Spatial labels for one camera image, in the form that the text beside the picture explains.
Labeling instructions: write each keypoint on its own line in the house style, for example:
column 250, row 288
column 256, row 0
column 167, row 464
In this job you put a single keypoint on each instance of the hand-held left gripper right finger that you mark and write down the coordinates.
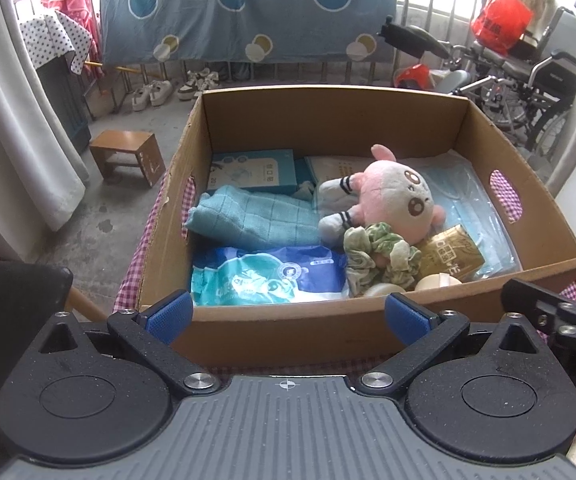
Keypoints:
column 405, row 320

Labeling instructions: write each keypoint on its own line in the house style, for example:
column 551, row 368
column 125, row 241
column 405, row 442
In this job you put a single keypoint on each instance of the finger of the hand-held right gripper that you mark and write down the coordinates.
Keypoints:
column 542, row 310

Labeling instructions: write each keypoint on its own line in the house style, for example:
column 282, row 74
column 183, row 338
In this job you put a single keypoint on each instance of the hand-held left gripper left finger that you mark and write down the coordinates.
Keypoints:
column 170, row 317

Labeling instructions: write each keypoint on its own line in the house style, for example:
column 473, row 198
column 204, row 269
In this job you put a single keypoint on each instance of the gold tissue packet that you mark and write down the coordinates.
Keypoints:
column 450, row 252

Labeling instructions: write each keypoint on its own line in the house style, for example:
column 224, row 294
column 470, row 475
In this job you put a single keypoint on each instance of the green floral scrunchie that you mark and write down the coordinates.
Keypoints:
column 372, row 245

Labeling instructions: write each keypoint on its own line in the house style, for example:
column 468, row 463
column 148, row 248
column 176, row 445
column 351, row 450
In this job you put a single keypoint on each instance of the blue white wet wipes packet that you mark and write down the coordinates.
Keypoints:
column 268, row 275

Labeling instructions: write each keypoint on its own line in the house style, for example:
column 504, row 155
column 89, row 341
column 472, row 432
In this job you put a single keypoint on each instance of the brown cardboard box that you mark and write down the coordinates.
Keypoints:
column 293, row 330

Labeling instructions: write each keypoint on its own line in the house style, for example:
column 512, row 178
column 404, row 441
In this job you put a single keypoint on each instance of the pink plush toy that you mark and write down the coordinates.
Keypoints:
column 392, row 195

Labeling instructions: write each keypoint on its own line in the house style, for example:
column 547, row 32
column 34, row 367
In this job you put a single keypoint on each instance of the teal woven towel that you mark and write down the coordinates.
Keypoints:
column 253, row 215

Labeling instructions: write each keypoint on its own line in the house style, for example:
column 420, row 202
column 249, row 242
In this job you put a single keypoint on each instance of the clear bag of face masks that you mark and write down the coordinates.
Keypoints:
column 467, row 195

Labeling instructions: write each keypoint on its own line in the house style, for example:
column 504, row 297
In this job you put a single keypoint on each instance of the blue face mask box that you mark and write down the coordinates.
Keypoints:
column 253, row 170

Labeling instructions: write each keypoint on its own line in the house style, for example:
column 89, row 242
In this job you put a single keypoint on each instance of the white face mask packet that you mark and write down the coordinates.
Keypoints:
column 338, row 165

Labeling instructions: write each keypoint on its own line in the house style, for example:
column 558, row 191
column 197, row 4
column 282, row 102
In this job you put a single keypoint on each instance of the pink checked tablecloth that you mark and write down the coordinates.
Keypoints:
column 128, row 285

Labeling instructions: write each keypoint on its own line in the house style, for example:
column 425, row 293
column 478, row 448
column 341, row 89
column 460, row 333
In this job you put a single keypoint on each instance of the black padded wooden chair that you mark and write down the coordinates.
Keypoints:
column 13, row 295

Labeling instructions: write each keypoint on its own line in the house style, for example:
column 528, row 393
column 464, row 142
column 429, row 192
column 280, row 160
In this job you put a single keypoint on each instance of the small wooden stool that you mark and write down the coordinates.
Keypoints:
column 123, row 142

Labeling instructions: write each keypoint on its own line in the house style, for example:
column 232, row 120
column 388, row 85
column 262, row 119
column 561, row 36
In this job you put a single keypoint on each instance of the black wheelchair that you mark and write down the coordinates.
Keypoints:
column 552, row 75

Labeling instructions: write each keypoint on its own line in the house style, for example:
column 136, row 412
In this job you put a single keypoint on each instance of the white curtain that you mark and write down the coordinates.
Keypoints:
column 18, row 135

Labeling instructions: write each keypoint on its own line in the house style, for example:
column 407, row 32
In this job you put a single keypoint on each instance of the red plastic object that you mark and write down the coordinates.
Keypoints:
column 412, row 76

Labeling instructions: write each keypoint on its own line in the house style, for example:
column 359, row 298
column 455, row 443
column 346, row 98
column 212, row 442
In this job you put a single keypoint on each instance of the red plastic bag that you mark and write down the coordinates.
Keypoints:
column 500, row 20

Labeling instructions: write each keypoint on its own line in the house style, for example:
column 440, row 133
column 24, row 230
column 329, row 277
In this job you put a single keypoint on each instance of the black padded mobility chair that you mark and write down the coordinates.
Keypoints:
column 412, row 37

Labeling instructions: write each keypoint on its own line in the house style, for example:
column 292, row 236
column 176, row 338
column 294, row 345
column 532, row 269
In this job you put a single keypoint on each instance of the white polka dot cloth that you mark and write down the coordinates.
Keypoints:
column 53, row 35

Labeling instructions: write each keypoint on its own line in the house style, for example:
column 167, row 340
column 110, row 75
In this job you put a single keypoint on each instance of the blue patterned hanging sheet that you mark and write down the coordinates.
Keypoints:
column 268, row 20

